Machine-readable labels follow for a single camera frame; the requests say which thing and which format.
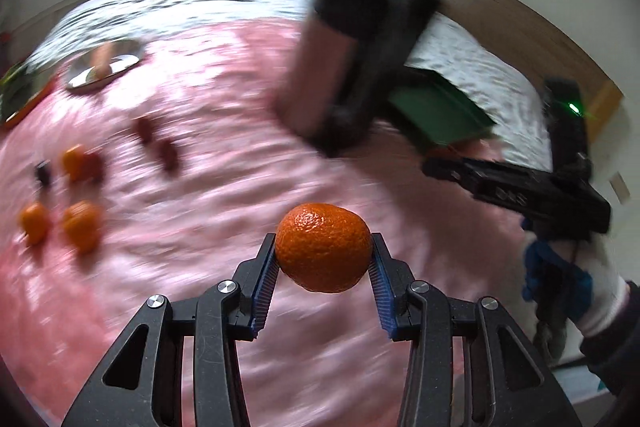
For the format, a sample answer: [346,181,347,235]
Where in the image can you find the dark plum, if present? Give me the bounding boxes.
[35,160,52,188]

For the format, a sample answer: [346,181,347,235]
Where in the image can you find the red apple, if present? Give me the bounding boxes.
[155,138,180,172]
[85,150,105,183]
[132,116,155,146]

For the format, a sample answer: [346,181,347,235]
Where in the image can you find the smooth orange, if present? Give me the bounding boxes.
[18,202,51,246]
[61,144,89,183]

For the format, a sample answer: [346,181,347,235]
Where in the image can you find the striped white plate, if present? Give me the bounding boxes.
[63,39,145,94]

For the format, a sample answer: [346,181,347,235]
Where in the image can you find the red apple beside orange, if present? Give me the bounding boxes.
[85,150,105,183]

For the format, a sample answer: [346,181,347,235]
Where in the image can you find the green tray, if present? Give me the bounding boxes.
[381,67,496,150]

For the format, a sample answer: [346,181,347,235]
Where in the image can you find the smooth orange back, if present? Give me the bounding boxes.
[61,144,89,183]

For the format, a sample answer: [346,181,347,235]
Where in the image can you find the white bed cover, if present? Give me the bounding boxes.
[26,0,551,170]

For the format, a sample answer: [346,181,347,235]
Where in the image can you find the pink plastic sheet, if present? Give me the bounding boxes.
[1,20,535,423]

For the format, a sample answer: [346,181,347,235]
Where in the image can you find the large textured mandarin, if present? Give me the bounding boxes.
[274,202,373,294]

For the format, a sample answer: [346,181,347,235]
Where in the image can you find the red apple back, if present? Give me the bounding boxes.
[132,116,155,146]

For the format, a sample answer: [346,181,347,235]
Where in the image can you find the wooden headboard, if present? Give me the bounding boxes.
[440,0,624,143]

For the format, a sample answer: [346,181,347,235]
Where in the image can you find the carrot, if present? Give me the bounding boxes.
[92,42,113,80]

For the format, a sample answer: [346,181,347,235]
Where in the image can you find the orange oval dish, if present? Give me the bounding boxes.
[1,64,55,130]

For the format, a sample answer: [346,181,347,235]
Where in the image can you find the right gloved hand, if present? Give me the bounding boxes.
[523,236,631,338]

